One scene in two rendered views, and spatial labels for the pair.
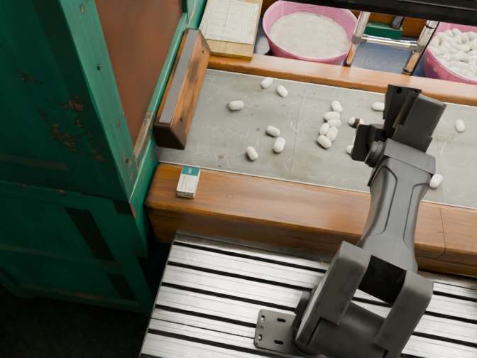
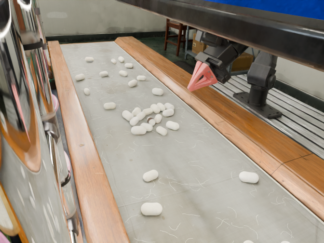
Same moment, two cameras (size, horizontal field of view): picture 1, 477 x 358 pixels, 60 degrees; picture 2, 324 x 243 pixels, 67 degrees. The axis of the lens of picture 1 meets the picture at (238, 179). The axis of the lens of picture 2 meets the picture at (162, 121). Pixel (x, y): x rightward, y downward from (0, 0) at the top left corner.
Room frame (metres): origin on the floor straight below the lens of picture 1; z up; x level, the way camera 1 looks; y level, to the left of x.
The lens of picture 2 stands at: (0.83, -0.19, 1.07)
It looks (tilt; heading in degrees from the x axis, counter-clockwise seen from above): 30 degrees down; 241
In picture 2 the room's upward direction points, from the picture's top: 2 degrees clockwise
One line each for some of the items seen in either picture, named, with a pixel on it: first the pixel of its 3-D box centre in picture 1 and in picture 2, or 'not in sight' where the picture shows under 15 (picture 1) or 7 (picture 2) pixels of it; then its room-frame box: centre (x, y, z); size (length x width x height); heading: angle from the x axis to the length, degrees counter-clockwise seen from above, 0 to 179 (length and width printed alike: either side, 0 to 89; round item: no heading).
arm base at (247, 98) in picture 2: not in sight; (257, 95); (0.12, -0.75, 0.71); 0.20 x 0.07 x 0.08; 84
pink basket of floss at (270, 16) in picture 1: (308, 39); not in sight; (0.97, -0.16, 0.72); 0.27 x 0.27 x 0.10
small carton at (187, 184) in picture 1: (188, 182); not in sight; (0.44, 0.10, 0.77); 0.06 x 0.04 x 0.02; 176
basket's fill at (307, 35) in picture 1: (307, 42); not in sight; (0.97, -0.16, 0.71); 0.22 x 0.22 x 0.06
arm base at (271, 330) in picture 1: (312, 333); not in sight; (0.18, -0.16, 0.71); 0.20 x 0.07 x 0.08; 84
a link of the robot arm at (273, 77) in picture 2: not in sight; (261, 79); (0.13, -0.75, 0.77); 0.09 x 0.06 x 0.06; 106
